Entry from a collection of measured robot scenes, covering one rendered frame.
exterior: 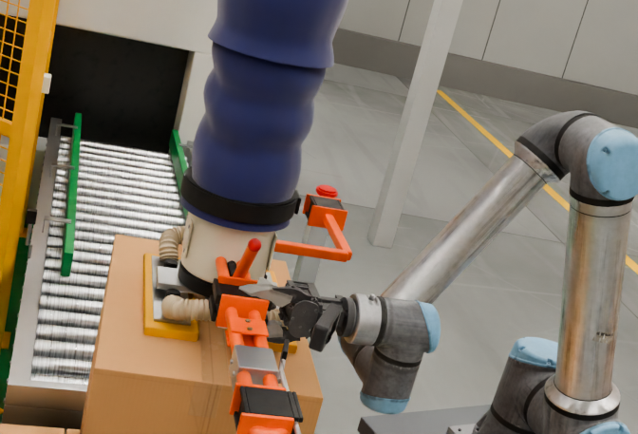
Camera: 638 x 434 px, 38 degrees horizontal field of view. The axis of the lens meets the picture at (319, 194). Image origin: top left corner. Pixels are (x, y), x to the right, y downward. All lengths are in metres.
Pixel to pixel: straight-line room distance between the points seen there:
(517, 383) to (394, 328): 0.52
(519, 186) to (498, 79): 9.96
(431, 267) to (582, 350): 0.33
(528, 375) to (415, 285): 0.41
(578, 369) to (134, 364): 0.86
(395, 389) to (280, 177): 0.44
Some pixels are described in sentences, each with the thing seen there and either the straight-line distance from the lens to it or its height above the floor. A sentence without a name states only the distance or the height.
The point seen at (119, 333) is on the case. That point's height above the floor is 1.07.
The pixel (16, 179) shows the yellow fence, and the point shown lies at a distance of 2.99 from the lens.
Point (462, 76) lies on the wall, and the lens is 11.61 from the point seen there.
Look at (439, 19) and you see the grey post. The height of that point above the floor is 1.38.
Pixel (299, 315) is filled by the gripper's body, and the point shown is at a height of 1.21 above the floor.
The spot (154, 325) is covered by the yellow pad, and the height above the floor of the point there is 1.09.
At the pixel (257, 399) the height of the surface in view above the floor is 1.23.
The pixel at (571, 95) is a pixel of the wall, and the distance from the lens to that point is 12.18.
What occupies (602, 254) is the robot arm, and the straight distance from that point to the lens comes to 1.79.
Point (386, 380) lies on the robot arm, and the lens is 1.73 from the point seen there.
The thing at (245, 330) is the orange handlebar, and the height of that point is 1.22.
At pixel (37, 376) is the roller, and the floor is 0.55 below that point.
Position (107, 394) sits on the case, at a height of 1.02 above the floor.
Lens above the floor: 1.90
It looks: 18 degrees down
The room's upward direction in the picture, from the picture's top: 15 degrees clockwise
